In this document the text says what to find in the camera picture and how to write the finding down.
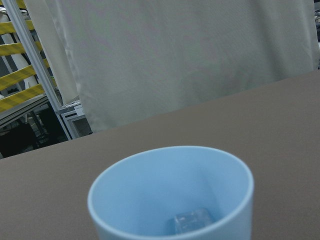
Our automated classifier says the light blue cup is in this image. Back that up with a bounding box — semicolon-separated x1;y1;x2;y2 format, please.
87;146;254;240

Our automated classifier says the ice cube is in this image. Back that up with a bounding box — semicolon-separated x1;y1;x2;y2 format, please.
168;207;215;235

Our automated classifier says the white curtain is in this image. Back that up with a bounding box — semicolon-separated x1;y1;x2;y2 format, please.
25;0;320;133

